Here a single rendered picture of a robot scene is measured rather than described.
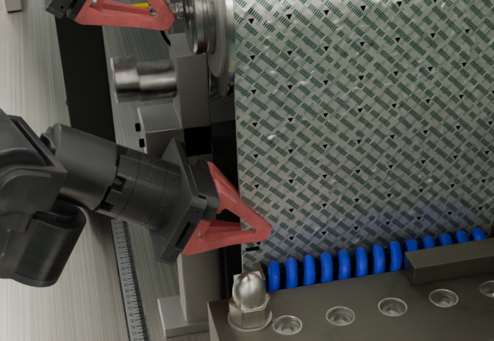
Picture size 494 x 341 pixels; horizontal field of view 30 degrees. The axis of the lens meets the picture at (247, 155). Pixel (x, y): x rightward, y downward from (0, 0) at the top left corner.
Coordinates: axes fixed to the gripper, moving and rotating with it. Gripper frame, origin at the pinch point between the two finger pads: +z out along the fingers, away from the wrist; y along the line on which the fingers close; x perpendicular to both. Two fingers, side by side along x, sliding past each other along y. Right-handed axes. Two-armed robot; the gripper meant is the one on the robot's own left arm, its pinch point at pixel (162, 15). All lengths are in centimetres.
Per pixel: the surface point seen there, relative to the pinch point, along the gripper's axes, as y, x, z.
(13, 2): -96, -32, 1
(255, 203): 7.2, -8.3, 13.5
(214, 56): 4.1, 0.2, 4.3
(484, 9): 7.9, 15.3, 19.6
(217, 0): 7.2, 4.6, 0.9
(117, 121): -48, -26, 16
